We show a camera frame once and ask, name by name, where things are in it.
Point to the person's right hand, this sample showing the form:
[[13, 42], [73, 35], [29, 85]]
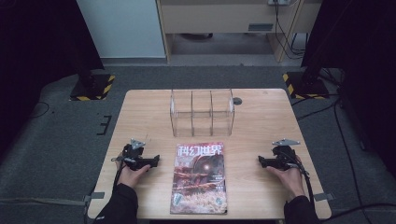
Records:
[[291, 182]]

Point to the white panel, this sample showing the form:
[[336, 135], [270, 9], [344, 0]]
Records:
[[121, 28]]

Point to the grey tape strip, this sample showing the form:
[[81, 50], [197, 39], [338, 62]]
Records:
[[95, 196], [323, 196]]

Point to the black stand base striped edge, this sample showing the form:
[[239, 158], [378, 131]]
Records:
[[306, 87], [93, 88]]

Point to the round grey table grommet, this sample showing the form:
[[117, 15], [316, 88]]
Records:
[[237, 100]]

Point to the beige wooden desk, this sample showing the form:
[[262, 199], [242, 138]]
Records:
[[218, 17]]

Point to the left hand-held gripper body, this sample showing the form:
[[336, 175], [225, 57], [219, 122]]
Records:
[[134, 157]]

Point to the black curtain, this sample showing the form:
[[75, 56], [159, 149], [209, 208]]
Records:
[[37, 46], [361, 46]]

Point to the clear acrylic divided file holder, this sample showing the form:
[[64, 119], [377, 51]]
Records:
[[202, 113]]

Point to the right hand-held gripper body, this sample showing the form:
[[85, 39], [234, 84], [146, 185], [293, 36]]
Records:
[[284, 155]]

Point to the person's left hand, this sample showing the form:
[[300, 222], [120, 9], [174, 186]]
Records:
[[130, 177]]

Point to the red cover magazine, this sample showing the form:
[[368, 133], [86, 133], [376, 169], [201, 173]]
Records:
[[199, 183]]

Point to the white power strip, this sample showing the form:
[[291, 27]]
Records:
[[278, 2]]

